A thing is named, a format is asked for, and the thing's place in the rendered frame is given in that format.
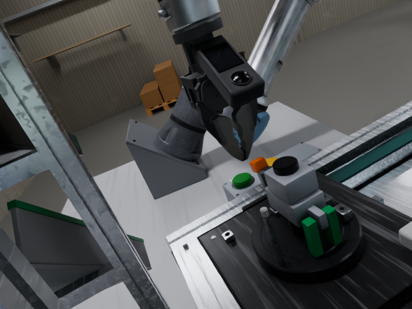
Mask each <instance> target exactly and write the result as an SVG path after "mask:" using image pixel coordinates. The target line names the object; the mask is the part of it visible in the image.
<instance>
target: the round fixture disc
mask: <svg viewBox="0 0 412 309"><path fill-rule="evenodd" d="M268 213H269V216H270V219H271V222H272V225H273V228H274V231H275V235H276V237H277V240H278V244H279V246H280V250H281V253H282V255H283V259H284V263H285V265H284V266H282V267H280V266H279V265H278V263H277V259H276V257H275V253H274V251H273V248H272V244H271V242H270V239H269V235H268V233H267V229H266V227H265V224H264V220H263V218H262V217H260V218H259V220H258V221H257V223H256V224H255V226H254V229H253V232H252V236H251V241H252V245H253V248H254V252H255V253H256V257H257V259H258V261H259V263H260V264H261V265H262V267H263V268H264V269H265V270H266V271H268V272H269V273H270V274H271V275H273V276H275V277H277V278H279V279H281V280H284V281H288V282H291V283H298V284H313V283H321V282H325V281H329V280H332V279H334V278H336V277H339V276H340V275H342V274H344V273H345V272H347V271H348V270H349V269H350V268H351V267H353V266H354V265H355V263H356V262H357V261H358V260H359V258H360V256H361V254H362V250H363V247H364V238H363V233H362V227H361V223H360V221H359V218H358V217H357V216H356V214H355V213H354V212H353V219H351V220H350V221H348V222H347V223H343V222H342V221H340V220H339V219H338V223H339V226H340V232H341V237H342V242H341V243H339V244H338V245H336V246H334V245H333V244H331V243H330V242H329V241H328V238H327V234H326V229H323V230H321V229H320V228H319V227H318V231H319V236H320V239H321V244H322V248H323V252H324V254H322V255H320V256H319V257H317V258H315V257H314V256H313V255H312V254H311V253H310V251H309V249H308V244H307V240H306V237H298V236H295V235H294V234H293V233H292V232H291V228H290V225H289V221H288V219H287V218H285V217H284V216H283V215H280V216H278V217H276V216H275V215H273V214H272V213H271V212H270V210H268Z"/></svg>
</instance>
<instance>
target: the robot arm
mask: <svg viewBox="0 0 412 309"><path fill-rule="evenodd" d="M158 2H159V6H160V8H161V10H160V11H159V12H158V15H159V17H160V18H165V21H166V24H167V27H168V29H169V31H170V32H174V33H175V34H174V35H172V37H173V40H174V42H175V45H179V44H181V45H182V47H183V50H184V53H185V55H186V59H187V60H188V64H189V73H188V74H186V75H184V76H182V77H180V79H181V82H182V84H183V86H182V90H181V92H180V95H179V97H178V99H177V102H176V104H175V107H174V109H173V111H172V114H171V116H170V118H169V120H168V121H167V123H166V124H165V125H164V126H163V127H162V128H161V129H160V130H159V131H158V133H157V134H156V136H155V138H154V143H155V144H156V146H158V147H159V148H160V149H161V150H163V151H165V152H166V153H168V154H170V155H172V156H174V157H176V158H179V159H182V160H185V161H191V162H197V161H198V160H199V159H200V157H201V155H202V149H203V143H204V135H205V133H206V131H208V132H209V133H210V134H211V135H212V136H213V137H214V138H215V139H216V140H217V141H218V143H219V144H220V145H221V146H222V147H223V148H224V149H225V150H226V151H227V152H228V153H229V154H230V155H231V156H233V157H234V158H236V159H238V160H240V161H242V162H243V161H245V160H247V159H248V157H249V155H250V151H251V148H252V145H253V143H254V142H255V141H256V140H257V139H258V138H259V137H260V135H261V134H262V133H263V132H264V130H265V128H266V127H267V125H268V123H269V119H270V115H269V114H268V113H267V112H266V110H267V108H268V106H269V104H268V102H267V95H268V93H269V91H270V89H271V87H272V85H273V83H274V81H275V79H276V77H277V75H278V73H279V71H280V69H281V67H282V65H283V63H284V61H285V59H286V57H287V55H288V53H289V51H290V49H291V47H292V45H293V43H294V41H295V39H296V37H297V35H298V33H299V31H300V29H301V27H302V24H303V22H304V20H305V18H306V16H307V14H308V12H309V10H310V8H311V6H313V5H315V4H317V3H319V2H321V0H275V2H274V4H273V7H272V9H271V11H270V13H269V16H268V17H267V20H266V22H265V24H264V27H263V29H262V31H261V33H260V35H259V37H258V40H257V42H256V44H255V46H254V48H253V51H252V52H251V55H250V57H249V59H248V62H247V61H246V60H245V59H244V58H243V57H242V56H241V55H240V54H239V53H238V51H237V50H236V49H235V48H234V47H233V46H232V45H231V44H230V43H229V42H228V41H227V40H226V39H225V38H224V37H223V36H222V35H219V36H216V37H213V33H212V32H213V31H216V30H218V29H220V28H222V27H223V22H222V20H221V17H218V15H219V14H220V12H221V9H220V7H219V3H218V0H158Z"/></svg>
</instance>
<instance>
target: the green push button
mask: <svg viewBox="0 0 412 309"><path fill-rule="evenodd" d="M252 181H253V178H252V176H251V174H249V173H240V174H238V175H236V176H235V177H234V178H233V179H232V182H233V185H234V186H235V187H236V188H242V187H246V186H248V185H249V184H250V183H251V182H252Z"/></svg>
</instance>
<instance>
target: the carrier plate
mask: <svg viewBox="0 0 412 309"><path fill-rule="evenodd" d="M316 177H317V180H318V185H319V189H320V190H321V191H323V192H324V193H326V194H328V195H330V196H331V197H333V199H334V201H337V202H339V203H341V204H343V205H345V206H347V207H348V208H350V209H351V210H352V211H353V212H354V213H355V214H356V216H357V217H358V218H359V221H360V224H361V227H362V233H363V238H364V247H363V250H362V254H361V256H360V258H359V260H358V261H357V262H356V263H355V265H354V266H353V267H351V268H350V269H349V270H348V271H347V272H345V273H344V274H342V275H340V276H339V277H336V278H334V279H332V280H329V281H325V282H321V283H313V284H298V283H291V282H288V281H284V280H281V279H279V278H277V277H275V276H273V275H271V274H270V273H269V272H268V271H266V270H265V269H264V268H263V267H262V265H261V264H260V263H259V261H258V259H257V257H256V253H255V252H254V248H253V245H252V241H251V236H252V232H253V229H254V226H255V224H256V223H257V221H258V220H259V218H260V217H261V216H262V215H261V212H260V209H261V208H262V207H267V209H268V210H269V208H270V207H271V206H270V204H269V201H268V199H266V200H264V201H262V202H261V203H259V204H257V205H255V206H254V207H252V208H250V209H248V210H247V211H245V212H243V213H241V214H239V215H238V216H236V217H234V218H232V219H230V220H229V221H227V222H225V223H224V224H222V225H220V226H218V227H216V228H215V229H213V230H211V231H210V232H208V233H206V234H204V235H202V236H201V237H199V240H200V242H201V244H202V246H203V248H204V250H205V251H206V253H207V254H208V256H209V258H210V259H211V261H212V263H213V264H214V266H215V267H216V269H217V271H218V272H219V274H220V275H221V277H222V279H223V280H224V282H225V283H226V285H227V287H228V288H229V290H230V292H231V293H232V295H233V296H234V298H235V299H236V301H237V303H238V304H239V306H240V308H241V309H396V308H397V307H398V306H399V305H401V304H402V303H404V302H405V301H406V300H408V299H409V298H410V297H412V251H411V250H410V249H408V248H407V247H405V246H403V245H402V244H400V240H399V230H400V229H401V228H402V227H404V226H406V225H407V224H408V223H410V222H412V217H410V216H408V215H405V214H403V213H401V212H399V211H397V210H395V209H393V208H391V207H389V206H387V205H385V204H383V203H381V202H378V201H377V200H374V199H372V198H371V197H368V196H366V195H365V194H362V193H360V192H359V191H356V190H355V189H352V188H350V187H348V186H346V185H344V184H342V183H340V182H338V181H336V180H334V179H332V178H330V177H327V176H325V175H323V174H321V173H319V172H317V171H316ZM228 230H231V232H232V233H233V234H234V236H235V240H233V241H231V242H230V243H228V244H226V242H225V241H224V240H223V238H222V236H221V234H222V233H224V232H226V231H228Z"/></svg>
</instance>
